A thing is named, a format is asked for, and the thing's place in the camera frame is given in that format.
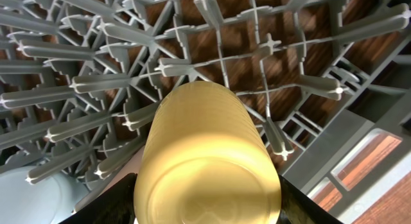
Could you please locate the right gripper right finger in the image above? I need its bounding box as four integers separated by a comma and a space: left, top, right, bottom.
277, 175, 342, 224

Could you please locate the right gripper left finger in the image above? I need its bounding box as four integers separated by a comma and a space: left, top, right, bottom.
60, 173, 137, 224

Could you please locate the light blue bowl with rice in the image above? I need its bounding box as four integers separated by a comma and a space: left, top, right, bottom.
1, 166, 89, 224

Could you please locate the yellow cup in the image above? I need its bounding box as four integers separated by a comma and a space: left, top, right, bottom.
134, 81, 281, 224

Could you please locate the pink cup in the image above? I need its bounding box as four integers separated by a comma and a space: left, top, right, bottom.
102, 147, 144, 193

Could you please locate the grey dishwasher rack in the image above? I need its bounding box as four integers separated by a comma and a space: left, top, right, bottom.
1, 0, 410, 218

